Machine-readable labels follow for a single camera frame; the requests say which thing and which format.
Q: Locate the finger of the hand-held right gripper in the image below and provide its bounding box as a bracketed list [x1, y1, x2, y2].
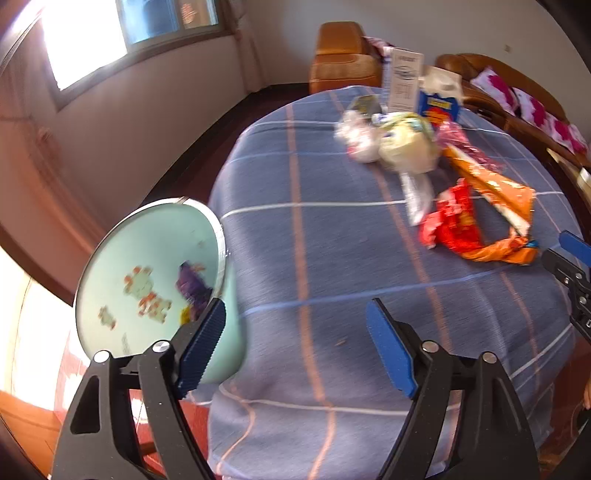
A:
[541, 230, 591, 340]

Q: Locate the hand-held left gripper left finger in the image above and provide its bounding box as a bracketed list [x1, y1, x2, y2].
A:
[52, 298, 227, 480]

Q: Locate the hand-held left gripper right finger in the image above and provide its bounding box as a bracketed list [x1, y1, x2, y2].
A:
[366, 298, 541, 480]

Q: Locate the purple foil wrapper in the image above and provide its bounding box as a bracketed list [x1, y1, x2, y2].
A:
[176, 262, 214, 319]

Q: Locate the orange snack bag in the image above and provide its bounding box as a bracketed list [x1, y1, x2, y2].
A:
[443, 144, 541, 266]

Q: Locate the red foil wrapper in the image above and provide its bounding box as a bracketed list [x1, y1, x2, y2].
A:
[419, 178, 485, 252]

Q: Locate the mint green cartoon bin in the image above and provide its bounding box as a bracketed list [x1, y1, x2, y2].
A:
[74, 198, 247, 386]

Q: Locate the clear plastic wrapper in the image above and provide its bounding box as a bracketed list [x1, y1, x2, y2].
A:
[399, 171, 435, 227]

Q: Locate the pink cellophane wrapper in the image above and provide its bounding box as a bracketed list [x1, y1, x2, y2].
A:
[436, 122, 502, 171]

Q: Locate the pinkish white plastic bag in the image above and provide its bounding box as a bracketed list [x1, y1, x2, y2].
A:
[335, 111, 384, 163]

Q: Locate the pink floral pillow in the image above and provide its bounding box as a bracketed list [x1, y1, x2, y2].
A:
[547, 115, 589, 155]
[512, 88, 555, 132]
[471, 68, 518, 114]
[365, 36, 393, 58]

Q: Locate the blue plaid tablecloth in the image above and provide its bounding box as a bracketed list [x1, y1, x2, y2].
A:
[207, 85, 580, 480]

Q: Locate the blue gable-top carton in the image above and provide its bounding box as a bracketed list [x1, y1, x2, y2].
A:
[418, 90, 462, 127]

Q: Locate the brown leather sofa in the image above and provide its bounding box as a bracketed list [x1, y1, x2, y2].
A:
[436, 53, 591, 167]

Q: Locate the tall white milk carton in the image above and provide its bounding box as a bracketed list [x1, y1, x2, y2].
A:
[387, 46, 424, 114]

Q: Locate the dark flat packet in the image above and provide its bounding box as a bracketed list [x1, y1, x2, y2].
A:
[346, 95, 384, 116]

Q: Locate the long pink curtain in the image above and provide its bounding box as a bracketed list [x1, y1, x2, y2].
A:
[0, 14, 112, 259]
[228, 0, 266, 93]

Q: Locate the brown leather armchair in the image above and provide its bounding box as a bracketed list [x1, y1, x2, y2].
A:
[308, 22, 393, 95]

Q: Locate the wooden framed sliding window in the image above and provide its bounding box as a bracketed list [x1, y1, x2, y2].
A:
[39, 0, 234, 109]

